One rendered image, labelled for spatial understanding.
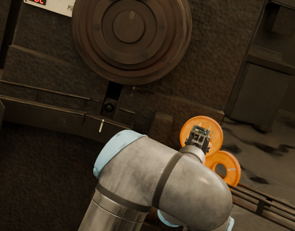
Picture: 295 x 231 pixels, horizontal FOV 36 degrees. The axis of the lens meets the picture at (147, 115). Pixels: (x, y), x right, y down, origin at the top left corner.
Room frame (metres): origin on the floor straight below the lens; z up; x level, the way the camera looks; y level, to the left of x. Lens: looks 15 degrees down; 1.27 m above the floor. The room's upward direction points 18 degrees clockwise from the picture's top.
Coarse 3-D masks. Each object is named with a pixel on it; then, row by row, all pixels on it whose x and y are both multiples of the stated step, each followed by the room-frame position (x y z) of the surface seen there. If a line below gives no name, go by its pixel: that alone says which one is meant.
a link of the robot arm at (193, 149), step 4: (184, 148) 1.35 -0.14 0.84; (188, 148) 1.34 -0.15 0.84; (192, 148) 1.34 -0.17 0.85; (196, 148) 1.35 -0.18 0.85; (180, 152) 1.34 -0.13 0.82; (192, 152) 1.32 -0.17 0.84; (196, 152) 1.33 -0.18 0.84; (200, 152) 1.35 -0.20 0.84; (200, 156) 1.33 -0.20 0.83; (204, 156) 1.35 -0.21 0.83; (204, 160) 1.35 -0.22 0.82
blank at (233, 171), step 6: (216, 156) 1.63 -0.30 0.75; (222, 156) 1.62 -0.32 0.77; (228, 156) 1.61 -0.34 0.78; (210, 162) 1.64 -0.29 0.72; (216, 162) 1.63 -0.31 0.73; (222, 162) 1.61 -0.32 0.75; (228, 162) 1.60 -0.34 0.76; (234, 162) 1.59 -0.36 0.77; (210, 168) 1.64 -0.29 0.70; (228, 168) 1.60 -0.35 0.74; (234, 168) 1.58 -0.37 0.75; (228, 174) 1.59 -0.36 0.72; (234, 174) 1.58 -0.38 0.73; (240, 174) 1.60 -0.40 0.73; (228, 180) 1.59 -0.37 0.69; (234, 180) 1.57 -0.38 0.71
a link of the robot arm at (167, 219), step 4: (160, 212) 1.28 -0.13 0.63; (164, 212) 1.27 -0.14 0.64; (160, 216) 1.28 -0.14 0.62; (164, 216) 1.27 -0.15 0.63; (168, 216) 1.26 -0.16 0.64; (172, 216) 1.26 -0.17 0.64; (164, 220) 1.27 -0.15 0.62; (168, 220) 1.27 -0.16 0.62; (172, 220) 1.27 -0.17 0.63; (176, 220) 1.26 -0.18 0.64; (168, 224) 1.27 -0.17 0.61; (172, 224) 1.27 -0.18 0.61; (176, 224) 1.28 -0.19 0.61; (180, 224) 1.26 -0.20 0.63; (184, 224) 1.25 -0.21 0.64
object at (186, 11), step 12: (180, 0) 1.76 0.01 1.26; (72, 12) 1.76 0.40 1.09; (72, 24) 1.76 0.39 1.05; (84, 48) 1.76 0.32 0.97; (180, 48) 1.76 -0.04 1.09; (84, 60) 1.76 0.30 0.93; (96, 72) 1.76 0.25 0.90; (108, 72) 1.76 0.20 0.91; (156, 72) 1.76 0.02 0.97; (168, 72) 1.76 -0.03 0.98; (132, 84) 1.76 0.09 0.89
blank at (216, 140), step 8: (192, 120) 1.57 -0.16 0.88; (200, 120) 1.56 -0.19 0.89; (208, 120) 1.56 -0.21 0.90; (184, 128) 1.57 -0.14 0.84; (208, 128) 1.56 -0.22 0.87; (216, 128) 1.55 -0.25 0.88; (184, 136) 1.57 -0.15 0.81; (216, 136) 1.55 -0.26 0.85; (184, 144) 1.57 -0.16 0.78; (216, 144) 1.55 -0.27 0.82; (216, 152) 1.55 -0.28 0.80
